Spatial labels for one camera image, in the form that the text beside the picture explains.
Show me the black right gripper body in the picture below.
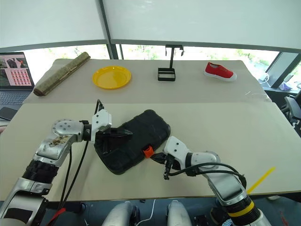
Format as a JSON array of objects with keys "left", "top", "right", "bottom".
[{"left": 161, "top": 153, "right": 182, "bottom": 181}]

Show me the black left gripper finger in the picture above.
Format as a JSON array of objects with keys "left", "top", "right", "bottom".
[
  {"left": 109, "top": 128, "right": 134, "bottom": 137},
  {"left": 105, "top": 134, "right": 133, "bottom": 152}
]

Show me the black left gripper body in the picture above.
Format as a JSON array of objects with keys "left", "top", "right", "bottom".
[{"left": 95, "top": 130, "right": 113, "bottom": 154}]

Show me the black plastic tool case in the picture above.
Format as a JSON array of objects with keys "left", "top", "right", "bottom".
[{"left": 94, "top": 109, "right": 172, "bottom": 176}]

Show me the rounded silver robot leg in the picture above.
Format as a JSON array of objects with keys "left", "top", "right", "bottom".
[
  {"left": 166, "top": 200, "right": 191, "bottom": 226},
  {"left": 102, "top": 201, "right": 141, "bottom": 226}
]

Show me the yellow plastic plate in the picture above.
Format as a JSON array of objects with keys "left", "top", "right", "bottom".
[{"left": 91, "top": 65, "right": 132, "bottom": 90}]

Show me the rolled bamboo mat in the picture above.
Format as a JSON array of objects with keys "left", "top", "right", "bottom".
[{"left": 33, "top": 51, "right": 91, "bottom": 97}]

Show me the black metal stand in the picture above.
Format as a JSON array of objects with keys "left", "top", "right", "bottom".
[{"left": 157, "top": 44, "right": 185, "bottom": 82}]

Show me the yellow zip tie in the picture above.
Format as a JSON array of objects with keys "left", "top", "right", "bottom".
[{"left": 246, "top": 167, "right": 277, "bottom": 194}]

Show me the red canvas shoe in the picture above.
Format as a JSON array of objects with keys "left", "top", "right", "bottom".
[{"left": 203, "top": 62, "right": 238, "bottom": 83}]

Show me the open laptop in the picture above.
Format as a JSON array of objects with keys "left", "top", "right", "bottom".
[{"left": 0, "top": 52, "right": 36, "bottom": 109}]

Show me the black office chair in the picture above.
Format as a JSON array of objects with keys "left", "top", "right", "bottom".
[{"left": 280, "top": 93, "right": 301, "bottom": 137}]

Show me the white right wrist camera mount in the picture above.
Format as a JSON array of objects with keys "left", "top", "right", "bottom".
[{"left": 162, "top": 136, "right": 191, "bottom": 169}]

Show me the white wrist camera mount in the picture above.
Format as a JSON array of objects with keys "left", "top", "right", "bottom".
[
  {"left": 90, "top": 108, "right": 113, "bottom": 145},
  {"left": 162, "top": 136, "right": 191, "bottom": 169}
]

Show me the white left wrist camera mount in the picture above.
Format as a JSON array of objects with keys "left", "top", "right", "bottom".
[{"left": 90, "top": 108, "right": 113, "bottom": 145}]

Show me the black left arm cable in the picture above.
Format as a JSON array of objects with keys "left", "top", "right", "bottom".
[{"left": 47, "top": 98, "right": 105, "bottom": 226}]

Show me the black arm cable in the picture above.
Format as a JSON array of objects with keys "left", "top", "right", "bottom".
[
  {"left": 47, "top": 98, "right": 105, "bottom": 226},
  {"left": 167, "top": 162, "right": 248, "bottom": 189}
]

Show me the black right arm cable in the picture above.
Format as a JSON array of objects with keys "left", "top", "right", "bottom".
[{"left": 167, "top": 162, "right": 248, "bottom": 189}]

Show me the white floor cable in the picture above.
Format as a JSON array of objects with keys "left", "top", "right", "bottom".
[{"left": 140, "top": 199, "right": 156, "bottom": 222}]

